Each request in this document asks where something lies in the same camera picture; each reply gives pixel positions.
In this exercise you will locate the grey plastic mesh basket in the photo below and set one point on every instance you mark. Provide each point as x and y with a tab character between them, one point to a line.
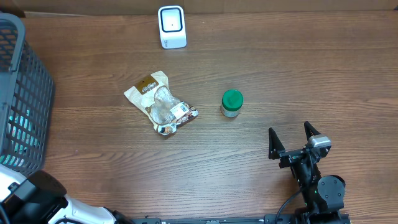
27	94

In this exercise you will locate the beige brown snack bag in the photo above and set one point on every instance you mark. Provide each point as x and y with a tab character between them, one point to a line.
153	97

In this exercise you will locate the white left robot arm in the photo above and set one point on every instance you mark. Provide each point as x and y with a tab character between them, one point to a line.
41	198

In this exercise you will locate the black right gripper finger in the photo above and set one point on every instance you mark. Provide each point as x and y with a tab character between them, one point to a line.
310	131
275	146

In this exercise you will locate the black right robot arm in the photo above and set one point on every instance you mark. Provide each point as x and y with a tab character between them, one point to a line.
323	196

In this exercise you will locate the white barcode scanner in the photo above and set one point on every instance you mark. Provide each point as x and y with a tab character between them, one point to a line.
172	27

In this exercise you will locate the green lid jar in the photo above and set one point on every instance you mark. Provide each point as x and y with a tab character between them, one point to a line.
231	103

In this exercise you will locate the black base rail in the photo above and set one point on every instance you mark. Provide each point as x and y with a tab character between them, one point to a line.
202	221

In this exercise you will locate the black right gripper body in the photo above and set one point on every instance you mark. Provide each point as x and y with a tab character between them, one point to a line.
290	157

